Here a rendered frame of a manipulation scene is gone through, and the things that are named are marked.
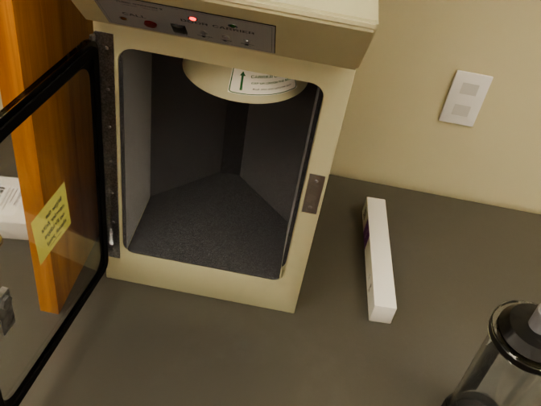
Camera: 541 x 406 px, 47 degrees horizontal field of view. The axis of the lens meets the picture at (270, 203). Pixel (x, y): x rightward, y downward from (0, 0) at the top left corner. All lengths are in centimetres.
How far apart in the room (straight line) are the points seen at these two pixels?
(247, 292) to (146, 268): 17
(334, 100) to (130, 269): 46
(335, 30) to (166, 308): 58
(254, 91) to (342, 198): 53
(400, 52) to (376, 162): 26
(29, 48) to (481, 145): 92
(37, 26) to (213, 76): 22
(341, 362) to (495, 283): 37
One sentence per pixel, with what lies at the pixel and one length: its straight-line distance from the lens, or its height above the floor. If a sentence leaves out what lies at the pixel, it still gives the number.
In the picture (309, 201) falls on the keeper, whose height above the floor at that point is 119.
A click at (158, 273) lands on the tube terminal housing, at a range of 104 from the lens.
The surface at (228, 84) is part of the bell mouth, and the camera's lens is 81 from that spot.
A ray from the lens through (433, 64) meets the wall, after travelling 125.
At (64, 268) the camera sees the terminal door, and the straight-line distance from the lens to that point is 88.
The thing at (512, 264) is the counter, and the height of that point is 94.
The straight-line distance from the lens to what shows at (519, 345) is 82.
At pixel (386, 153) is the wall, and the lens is 135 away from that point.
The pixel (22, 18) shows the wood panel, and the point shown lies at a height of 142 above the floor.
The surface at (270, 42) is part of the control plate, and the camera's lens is 69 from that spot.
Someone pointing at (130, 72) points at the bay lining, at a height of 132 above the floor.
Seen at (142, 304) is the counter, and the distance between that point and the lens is 104.
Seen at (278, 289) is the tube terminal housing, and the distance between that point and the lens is 101.
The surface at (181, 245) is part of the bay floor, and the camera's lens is 103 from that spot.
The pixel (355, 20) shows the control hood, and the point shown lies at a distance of 61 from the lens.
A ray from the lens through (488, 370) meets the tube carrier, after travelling 87.
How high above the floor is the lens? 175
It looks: 41 degrees down
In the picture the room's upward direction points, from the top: 10 degrees clockwise
